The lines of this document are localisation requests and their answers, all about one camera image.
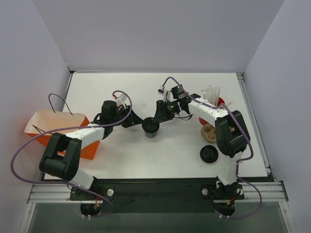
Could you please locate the black cup lid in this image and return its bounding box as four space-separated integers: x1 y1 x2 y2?
142 117 159 133
200 145 218 164

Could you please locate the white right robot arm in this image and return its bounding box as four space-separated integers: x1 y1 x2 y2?
143 84 252 198

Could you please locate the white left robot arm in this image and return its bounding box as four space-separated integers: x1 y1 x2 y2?
39 100 143 200

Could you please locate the brown cardboard cup carrier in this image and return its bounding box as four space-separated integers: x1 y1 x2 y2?
201 123 216 143

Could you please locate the black cup lid on table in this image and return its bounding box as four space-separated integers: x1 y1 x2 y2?
200 145 218 164

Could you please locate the orange paper bag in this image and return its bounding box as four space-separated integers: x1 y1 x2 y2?
24 109 99 160

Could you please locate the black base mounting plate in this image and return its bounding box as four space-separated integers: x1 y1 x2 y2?
69 178 244 216

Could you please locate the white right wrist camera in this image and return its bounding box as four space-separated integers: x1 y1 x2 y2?
158 85 171 102

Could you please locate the aluminium frame rail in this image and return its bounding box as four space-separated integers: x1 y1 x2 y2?
28 182 289 204

